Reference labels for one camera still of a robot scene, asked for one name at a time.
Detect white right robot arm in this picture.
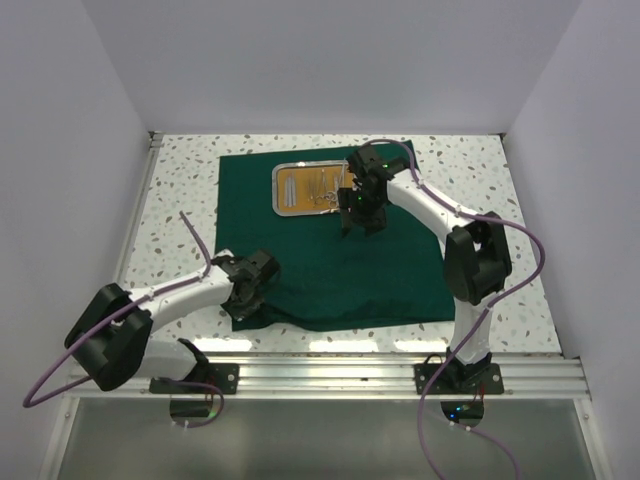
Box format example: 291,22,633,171
337,145,512,394

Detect steel forceps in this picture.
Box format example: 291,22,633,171
307,171,321,204

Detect steel surgical scissors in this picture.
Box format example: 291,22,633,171
315,169,336,206

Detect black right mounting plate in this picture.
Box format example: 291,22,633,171
413,363,505,396

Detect steel instrument tray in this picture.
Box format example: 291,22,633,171
271,160,357,220

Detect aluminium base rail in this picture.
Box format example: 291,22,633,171
64,352,589,399

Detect dark green surgical cloth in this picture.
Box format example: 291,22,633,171
215,146,454,332

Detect steel hemostat clamp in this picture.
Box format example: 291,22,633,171
326,162,346,209

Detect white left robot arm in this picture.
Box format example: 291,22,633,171
64,249,280,393

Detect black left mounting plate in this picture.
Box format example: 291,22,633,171
149,363,240,395

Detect black mounting plate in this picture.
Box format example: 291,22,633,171
149,363,240,395
413,363,505,396

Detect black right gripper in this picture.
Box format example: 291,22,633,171
339,185,387,237

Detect yellow tray liner mat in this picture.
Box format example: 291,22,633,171
277,167,354,212

